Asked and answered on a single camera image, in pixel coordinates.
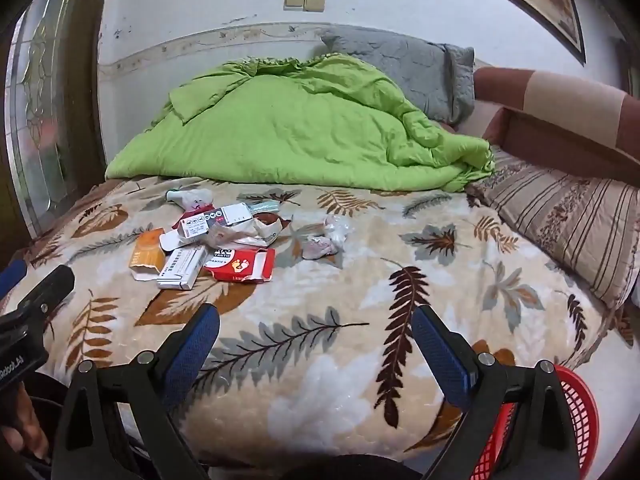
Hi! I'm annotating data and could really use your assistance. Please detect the orange cardboard box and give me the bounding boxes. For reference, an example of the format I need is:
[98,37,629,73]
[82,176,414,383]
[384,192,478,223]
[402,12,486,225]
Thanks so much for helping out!
[129,228,168,282]

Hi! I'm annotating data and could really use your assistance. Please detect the grey quilted pillow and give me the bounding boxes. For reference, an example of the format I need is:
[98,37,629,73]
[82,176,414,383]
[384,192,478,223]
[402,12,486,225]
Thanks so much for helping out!
[320,27,476,128]

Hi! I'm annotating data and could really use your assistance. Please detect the red plastic basket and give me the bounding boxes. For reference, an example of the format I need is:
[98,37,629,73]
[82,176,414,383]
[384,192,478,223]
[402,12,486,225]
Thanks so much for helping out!
[470,365,601,480]

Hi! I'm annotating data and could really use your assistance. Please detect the leaf printed blanket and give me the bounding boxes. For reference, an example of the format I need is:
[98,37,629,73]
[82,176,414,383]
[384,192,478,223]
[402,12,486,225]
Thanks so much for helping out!
[0,172,636,466]

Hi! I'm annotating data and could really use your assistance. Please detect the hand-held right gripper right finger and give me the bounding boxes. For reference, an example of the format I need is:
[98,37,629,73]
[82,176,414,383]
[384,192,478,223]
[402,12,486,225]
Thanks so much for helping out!
[411,304,588,480]

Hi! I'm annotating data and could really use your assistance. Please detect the pink wrapper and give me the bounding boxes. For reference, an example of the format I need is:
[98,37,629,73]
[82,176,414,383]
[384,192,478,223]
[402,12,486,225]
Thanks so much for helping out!
[301,235,343,261]

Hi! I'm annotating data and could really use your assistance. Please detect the patterned glass door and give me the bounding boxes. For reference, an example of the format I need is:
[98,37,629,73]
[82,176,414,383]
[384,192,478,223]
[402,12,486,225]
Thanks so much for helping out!
[7,0,103,241]

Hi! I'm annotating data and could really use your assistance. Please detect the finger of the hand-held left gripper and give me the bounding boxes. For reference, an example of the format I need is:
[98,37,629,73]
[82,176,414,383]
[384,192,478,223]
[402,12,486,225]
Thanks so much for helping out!
[0,259,28,291]
[15,264,76,318]

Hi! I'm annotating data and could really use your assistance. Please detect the purple and red snack packet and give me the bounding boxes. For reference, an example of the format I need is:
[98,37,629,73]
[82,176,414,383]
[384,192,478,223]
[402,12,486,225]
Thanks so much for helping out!
[202,246,277,283]

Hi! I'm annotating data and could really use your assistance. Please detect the brown padded headboard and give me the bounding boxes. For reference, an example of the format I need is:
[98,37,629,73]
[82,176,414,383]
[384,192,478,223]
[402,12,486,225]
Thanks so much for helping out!
[450,66,640,186]

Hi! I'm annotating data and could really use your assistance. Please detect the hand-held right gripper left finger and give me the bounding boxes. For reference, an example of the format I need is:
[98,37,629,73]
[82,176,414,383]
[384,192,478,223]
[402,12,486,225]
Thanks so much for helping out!
[50,302,222,480]

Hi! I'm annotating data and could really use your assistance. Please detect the white paper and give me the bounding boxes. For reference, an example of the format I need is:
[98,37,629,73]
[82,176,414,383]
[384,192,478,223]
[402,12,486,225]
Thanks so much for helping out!
[250,212,293,248]

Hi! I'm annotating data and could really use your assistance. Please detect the lilac plastic packet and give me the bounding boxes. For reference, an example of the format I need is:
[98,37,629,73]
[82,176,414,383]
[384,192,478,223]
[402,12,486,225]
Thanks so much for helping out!
[206,222,256,252]

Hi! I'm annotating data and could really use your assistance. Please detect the clear plastic wrapper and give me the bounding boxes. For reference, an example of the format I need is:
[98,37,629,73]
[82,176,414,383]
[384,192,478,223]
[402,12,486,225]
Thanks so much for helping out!
[322,214,353,248]

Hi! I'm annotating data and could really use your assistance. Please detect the white sock green cuff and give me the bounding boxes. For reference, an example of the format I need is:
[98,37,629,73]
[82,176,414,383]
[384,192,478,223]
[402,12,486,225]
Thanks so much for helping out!
[165,188,214,216]

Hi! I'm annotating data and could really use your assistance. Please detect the striped brown pillow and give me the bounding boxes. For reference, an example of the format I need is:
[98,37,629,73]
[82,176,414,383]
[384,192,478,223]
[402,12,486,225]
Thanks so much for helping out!
[465,145,640,311]

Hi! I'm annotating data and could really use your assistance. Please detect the white box grey stripes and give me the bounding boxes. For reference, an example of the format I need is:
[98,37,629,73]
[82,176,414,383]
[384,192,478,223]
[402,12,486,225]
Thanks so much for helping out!
[156,246,208,291]

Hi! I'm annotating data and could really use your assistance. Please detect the white grey small box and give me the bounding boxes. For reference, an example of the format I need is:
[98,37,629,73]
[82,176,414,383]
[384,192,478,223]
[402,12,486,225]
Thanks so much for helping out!
[218,202,253,227]

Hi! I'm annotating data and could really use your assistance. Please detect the green quilt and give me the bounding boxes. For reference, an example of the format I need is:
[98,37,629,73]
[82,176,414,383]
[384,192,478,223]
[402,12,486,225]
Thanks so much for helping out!
[104,56,497,192]

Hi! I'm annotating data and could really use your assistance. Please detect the white red label box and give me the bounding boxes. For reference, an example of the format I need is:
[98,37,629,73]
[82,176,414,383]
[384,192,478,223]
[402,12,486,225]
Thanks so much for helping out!
[160,211,223,252]

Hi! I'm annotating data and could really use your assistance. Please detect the person's left hand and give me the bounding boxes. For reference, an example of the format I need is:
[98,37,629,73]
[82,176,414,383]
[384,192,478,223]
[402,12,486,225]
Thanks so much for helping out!
[0,400,51,463]

